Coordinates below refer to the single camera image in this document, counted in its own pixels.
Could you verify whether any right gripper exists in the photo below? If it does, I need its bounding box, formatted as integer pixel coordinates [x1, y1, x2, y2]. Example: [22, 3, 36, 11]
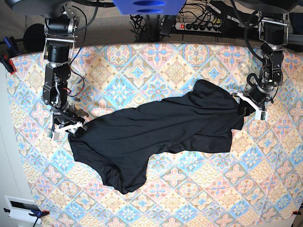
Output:
[48, 107, 88, 140]

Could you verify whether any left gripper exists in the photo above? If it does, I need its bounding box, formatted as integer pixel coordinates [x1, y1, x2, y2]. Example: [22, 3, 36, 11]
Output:
[232, 88, 271, 121]

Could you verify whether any black t-shirt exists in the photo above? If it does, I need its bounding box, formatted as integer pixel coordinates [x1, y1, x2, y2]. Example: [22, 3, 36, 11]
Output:
[68, 79, 244, 194]

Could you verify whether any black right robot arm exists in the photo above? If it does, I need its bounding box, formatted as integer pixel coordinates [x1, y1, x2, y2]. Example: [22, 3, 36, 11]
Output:
[6, 0, 87, 140]

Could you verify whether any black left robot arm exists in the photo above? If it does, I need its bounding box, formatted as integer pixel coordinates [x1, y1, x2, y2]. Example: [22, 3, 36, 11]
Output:
[231, 0, 303, 120]

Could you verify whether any patterned colourful tablecloth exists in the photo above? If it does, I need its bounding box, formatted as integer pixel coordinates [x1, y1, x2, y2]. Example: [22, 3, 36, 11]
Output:
[6, 44, 303, 227]

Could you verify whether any red table clamp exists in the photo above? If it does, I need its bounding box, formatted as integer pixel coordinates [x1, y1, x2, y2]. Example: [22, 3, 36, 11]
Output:
[0, 54, 16, 75]

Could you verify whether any white power strip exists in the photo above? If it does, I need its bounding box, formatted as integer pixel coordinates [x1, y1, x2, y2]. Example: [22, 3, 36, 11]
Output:
[175, 22, 220, 33]

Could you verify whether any white wall outlet box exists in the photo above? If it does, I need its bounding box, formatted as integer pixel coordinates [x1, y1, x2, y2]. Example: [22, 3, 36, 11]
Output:
[4, 195, 39, 223]

